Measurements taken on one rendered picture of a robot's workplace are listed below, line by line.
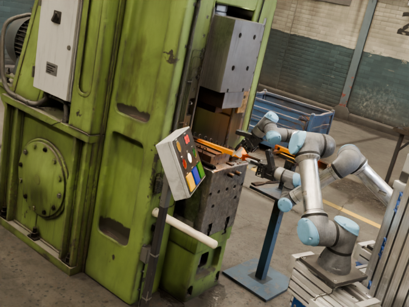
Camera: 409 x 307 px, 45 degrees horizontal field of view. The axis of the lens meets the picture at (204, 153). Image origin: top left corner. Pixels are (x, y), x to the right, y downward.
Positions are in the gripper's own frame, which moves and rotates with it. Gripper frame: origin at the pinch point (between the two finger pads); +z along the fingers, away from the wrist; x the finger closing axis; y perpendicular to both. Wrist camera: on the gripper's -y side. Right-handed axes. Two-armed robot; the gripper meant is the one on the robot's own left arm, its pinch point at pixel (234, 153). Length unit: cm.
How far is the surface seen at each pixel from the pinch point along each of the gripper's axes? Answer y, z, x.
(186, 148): -1, -13, -55
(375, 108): -107, 130, 765
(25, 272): -25, 130, -73
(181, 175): 12, -12, -70
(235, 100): -21.4, -22.5, 0.6
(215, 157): -4.6, 7.3, -8.1
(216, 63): -37, -37, -17
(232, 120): -24.8, 0.1, 24.6
